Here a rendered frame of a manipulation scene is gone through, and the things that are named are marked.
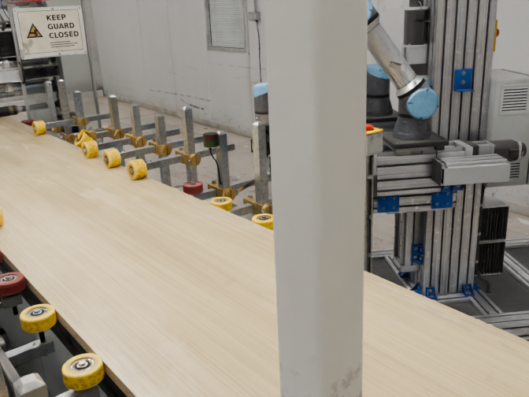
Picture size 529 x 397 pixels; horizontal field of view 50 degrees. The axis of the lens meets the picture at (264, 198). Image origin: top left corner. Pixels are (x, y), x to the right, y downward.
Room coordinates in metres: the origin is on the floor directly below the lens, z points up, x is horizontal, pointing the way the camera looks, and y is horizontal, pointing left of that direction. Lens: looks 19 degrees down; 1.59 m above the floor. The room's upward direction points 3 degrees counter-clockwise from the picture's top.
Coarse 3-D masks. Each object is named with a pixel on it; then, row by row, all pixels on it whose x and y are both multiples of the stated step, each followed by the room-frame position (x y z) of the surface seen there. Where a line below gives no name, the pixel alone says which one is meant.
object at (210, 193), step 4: (240, 180) 2.33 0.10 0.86; (244, 180) 2.33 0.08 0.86; (248, 180) 2.33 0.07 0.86; (268, 180) 2.40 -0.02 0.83; (232, 184) 2.28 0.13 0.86; (236, 184) 2.29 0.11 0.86; (240, 184) 2.30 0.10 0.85; (244, 184) 2.31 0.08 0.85; (252, 184) 2.34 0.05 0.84; (212, 188) 2.24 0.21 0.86; (236, 188) 2.29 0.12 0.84; (204, 192) 2.19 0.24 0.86; (208, 192) 2.20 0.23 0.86; (212, 192) 2.21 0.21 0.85; (196, 196) 2.17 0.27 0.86; (200, 196) 2.18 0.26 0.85; (204, 196) 2.19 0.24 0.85; (208, 196) 2.20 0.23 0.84; (212, 196) 2.21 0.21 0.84
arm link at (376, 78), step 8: (368, 64) 2.79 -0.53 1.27; (368, 72) 2.72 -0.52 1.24; (376, 72) 2.70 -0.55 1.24; (384, 72) 2.70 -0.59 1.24; (368, 80) 2.72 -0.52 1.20; (376, 80) 2.70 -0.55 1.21; (384, 80) 2.70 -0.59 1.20; (368, 88) 2.72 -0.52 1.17; (376, 88) 2.70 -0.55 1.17; (384, 88) 2.70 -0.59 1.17
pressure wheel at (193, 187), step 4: (196, 180) 2.21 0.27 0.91; (184, 184) 2.17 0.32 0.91; (188, 184) 2.17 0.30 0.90; (192, 184) 2.17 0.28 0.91; (196, 184) 2.16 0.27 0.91; (200, 184) 2.16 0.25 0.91; (184, 188) 2.15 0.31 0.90; (188, 188) 2.14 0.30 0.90; (192, 188) 2.14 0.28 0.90; (196, 188) 2.14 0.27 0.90; (200, 188) 2.15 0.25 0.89; (184, 192) 2.15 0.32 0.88; (188, 192) 2.14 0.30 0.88; (192, 192) 2.14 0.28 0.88; (196, 192) 2.14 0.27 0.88; (200, 192) 2.15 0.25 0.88
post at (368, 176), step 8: (368, 168) 1.60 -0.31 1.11; (368, 176) 1.60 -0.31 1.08; (368, 184) 1.60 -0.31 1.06; (368, 192) 1.60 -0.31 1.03; (368, 200) 1.61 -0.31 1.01; (368, 208) 1.61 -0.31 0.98; (368, 216) 1.60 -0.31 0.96; (368, 224) 1.61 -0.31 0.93; (368, 232) 1.61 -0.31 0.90; (368, 240) 1.61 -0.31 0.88; (368, 248) 1.60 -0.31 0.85; (368, 256) 1.60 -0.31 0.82; (368, 264) 1.60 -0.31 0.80; (368, 272) 1.60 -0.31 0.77
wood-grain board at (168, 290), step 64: (0, 128) 3.53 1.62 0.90; (0, 192) 2.20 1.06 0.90; (64, 192) 2.16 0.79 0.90; (128, 192) 2.12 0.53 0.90; (64, 256) 1.54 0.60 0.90; (128, 256) 1.52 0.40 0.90; (192, 256) 1.50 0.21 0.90; (256, 256) 1.48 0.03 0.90; (64, 320) 1.18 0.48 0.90; (128, 320) 1.16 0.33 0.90; (192, 320) 1.15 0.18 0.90; (256, 320) 1.13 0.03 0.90; (384, 320) 1.11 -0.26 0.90; (448, 320) 1.10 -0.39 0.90; (128, 384) 0.92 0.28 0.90; (192, 384) 0.91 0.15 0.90; (256, 384) 0.90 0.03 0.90; (384, 384) 0.89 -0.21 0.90; (448, 384) 0.88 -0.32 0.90; (512, 384) 0.87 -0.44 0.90
